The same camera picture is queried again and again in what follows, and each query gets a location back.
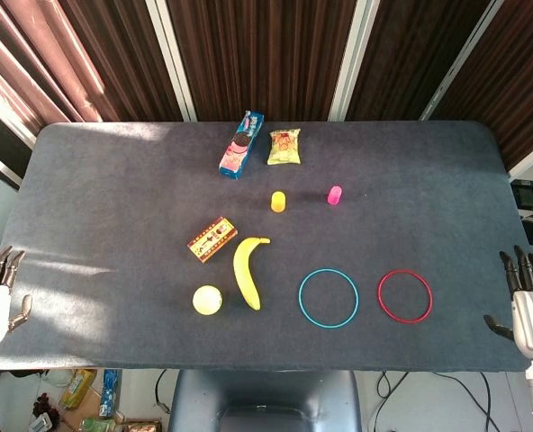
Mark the blue packet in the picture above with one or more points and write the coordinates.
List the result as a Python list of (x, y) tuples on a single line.
[(109, 391)]

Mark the blue cookie box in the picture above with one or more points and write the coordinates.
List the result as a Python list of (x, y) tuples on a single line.
[(239, 146)]

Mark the green bottle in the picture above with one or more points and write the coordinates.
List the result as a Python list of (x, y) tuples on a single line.
[(96, 425)]

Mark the dark red object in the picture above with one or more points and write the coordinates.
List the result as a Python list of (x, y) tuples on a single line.
[(45, 407)]

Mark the red and yellow small box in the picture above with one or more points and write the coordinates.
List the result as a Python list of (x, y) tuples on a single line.
[(212, 239)]

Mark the brown patterned box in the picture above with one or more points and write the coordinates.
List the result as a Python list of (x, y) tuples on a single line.
[(141, 425)]

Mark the green and yellow carton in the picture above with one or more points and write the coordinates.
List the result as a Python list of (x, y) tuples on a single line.
[(77, 389)]

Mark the blue-grey chair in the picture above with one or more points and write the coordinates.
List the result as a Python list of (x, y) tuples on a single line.
[(266, 396)]

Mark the pink small cup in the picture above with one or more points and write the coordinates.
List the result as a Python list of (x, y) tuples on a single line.
[(335, 196)]

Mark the orange small cup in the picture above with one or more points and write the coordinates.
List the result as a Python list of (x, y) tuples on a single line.
[(278, 202)]

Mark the yellow banana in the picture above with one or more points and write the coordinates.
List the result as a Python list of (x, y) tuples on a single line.
[(244, 274)]

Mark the yellow tennis ball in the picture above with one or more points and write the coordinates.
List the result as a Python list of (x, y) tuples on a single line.
[(207, 300)]

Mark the reddish-brown curtain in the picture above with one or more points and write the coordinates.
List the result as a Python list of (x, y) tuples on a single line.
[(46, 58)]

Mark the dark blue felt table cover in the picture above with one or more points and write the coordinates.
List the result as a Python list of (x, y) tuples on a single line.
[(113, 202)]

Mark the brown corrugated partition panel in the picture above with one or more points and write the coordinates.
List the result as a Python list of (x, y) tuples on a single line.
[(410, 58), (266, 58), (514, 81), (122, 58)]

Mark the yellow-green snack bag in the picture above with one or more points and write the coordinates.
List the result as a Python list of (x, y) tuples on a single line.
[(284, 146)]

